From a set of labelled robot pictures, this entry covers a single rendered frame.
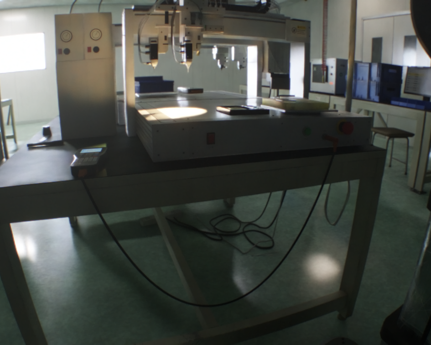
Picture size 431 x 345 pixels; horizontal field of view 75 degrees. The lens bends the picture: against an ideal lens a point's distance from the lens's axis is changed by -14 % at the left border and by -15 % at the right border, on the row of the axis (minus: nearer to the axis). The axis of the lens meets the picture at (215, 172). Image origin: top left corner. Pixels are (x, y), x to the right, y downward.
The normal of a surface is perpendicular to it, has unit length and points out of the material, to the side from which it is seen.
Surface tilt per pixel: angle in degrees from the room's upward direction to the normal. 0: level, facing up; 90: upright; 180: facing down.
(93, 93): 90
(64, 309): 0
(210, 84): 90
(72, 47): 90
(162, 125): 90
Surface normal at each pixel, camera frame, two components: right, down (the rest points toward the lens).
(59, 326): 0.00, -0.95
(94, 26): 0.33, 0.29
